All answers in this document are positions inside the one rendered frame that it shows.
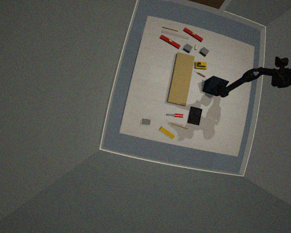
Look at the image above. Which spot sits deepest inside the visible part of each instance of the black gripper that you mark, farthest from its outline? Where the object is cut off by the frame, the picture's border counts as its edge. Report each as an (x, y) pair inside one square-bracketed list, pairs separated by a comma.
[(278, 76)]

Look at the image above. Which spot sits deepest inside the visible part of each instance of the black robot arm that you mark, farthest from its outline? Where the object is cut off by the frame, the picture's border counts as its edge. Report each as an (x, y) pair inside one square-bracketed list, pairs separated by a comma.
[(249, 76)]

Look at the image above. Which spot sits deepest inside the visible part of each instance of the yellow flat bar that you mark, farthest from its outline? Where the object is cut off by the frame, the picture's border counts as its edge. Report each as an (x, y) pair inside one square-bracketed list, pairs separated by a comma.
[(167, 133)]

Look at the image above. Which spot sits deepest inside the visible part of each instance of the red flat bar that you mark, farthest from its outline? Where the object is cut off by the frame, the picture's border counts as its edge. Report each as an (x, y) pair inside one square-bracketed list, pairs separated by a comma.
[(193, 34), (170, 41)]

